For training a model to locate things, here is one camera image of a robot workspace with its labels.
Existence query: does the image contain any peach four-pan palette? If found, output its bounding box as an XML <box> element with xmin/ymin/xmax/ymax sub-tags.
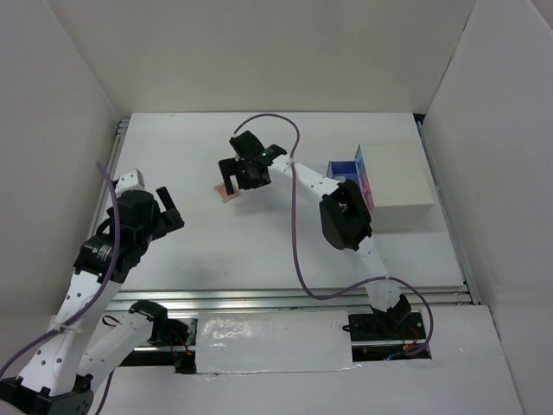
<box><xmin>213</xmin><ymin>183</ymin><xmax>243</xmax><ymax>204</ymax></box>

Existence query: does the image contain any blue drawer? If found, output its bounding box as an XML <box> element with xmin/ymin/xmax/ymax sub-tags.
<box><xmin>354</xmin><ymin>144</ymin><xmax>365</xmax><ymax>174</ymax></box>

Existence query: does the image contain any pink drawer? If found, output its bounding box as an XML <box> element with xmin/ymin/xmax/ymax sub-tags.
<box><xmin>359</xmin><ymin>169</ymin><xmax>374</xmax><ymax>212</ymax></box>

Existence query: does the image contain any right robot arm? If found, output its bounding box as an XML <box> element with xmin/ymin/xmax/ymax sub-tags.
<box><xmin>219</xmin><ymin>131</ymin><xmax>411</xmax><ymax>339</ymax></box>

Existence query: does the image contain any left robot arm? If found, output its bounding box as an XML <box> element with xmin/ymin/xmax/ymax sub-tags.
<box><xmin>1</xmin><ymin>188</ymin><xmax>189</xmax><ymax>414</ymax></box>

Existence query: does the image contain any white drawer cabinet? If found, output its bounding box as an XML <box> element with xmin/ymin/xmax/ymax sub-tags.
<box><xmin>362</xmin><ymin>143</ymin><xmax>434</xmax><ymax>233</ymax></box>

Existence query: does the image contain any white cover plate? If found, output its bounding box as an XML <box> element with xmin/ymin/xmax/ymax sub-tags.
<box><xmin>195</xmin><ymin>311</ymin><xmax>354</xmax><ymax>374</ymax></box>

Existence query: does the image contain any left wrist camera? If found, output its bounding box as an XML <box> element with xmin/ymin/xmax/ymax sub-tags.
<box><xmin>113</xmin><ymin>169</ymin><xmax>145</xmax><ymax>196</ymax></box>

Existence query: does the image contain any aluminium rail frame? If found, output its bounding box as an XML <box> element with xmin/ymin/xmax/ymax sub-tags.
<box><xmin>106</xmin><ymin>113</ymin><xmax>475</xmax><ymax>316</ymax></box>

